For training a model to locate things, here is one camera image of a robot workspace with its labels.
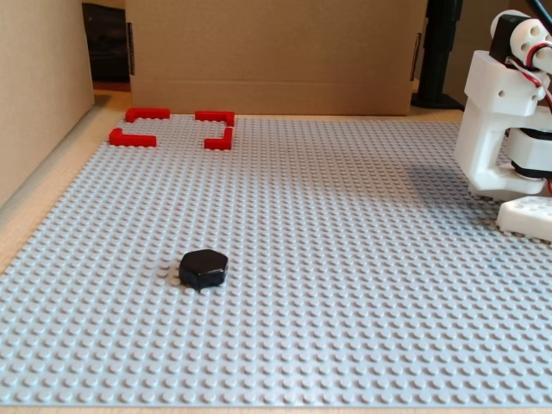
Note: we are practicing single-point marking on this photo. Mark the black hexagonal Lego piece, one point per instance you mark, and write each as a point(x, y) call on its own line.
point(202, 267)

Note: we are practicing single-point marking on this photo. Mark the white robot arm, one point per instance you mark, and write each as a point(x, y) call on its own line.
point(487, 129)

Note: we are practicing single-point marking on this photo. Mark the grey Lego baseplate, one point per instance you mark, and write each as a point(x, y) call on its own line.
point(302, 259)

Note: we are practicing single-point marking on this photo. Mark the red L-shaped Lego beam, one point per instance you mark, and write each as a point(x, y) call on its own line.
point(213, 115)
point(148, 113)
point(133, 140)
point(217, 143)

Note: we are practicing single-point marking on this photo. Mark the black monitor stand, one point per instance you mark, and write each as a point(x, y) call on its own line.
point(437, 52)

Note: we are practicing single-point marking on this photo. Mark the tall beige cardboard panel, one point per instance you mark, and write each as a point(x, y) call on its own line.
point(39, 86)

